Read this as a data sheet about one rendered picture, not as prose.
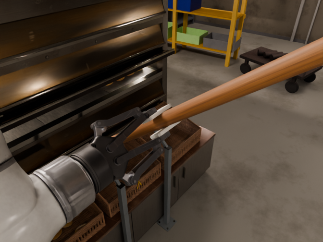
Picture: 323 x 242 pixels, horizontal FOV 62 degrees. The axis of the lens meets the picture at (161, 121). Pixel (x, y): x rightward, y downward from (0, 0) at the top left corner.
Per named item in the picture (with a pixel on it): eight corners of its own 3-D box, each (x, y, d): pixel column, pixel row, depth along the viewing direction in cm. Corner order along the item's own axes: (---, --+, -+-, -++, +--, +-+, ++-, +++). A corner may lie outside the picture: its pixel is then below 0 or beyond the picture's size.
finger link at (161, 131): (157, 133, 52) (159, 136, 52) (179, 118, 57) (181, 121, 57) (149, 136, 55) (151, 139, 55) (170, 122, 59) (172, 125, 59)
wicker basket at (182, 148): (126, 148, 255) (123, 125, 239) (163, 122, 290) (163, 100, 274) (165, 172, 229) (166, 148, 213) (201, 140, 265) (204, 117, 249)
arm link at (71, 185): (55, 223, 43) (86, 200, 47) (75, 226, 36) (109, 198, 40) (25, 175, 42) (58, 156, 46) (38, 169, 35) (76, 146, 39)
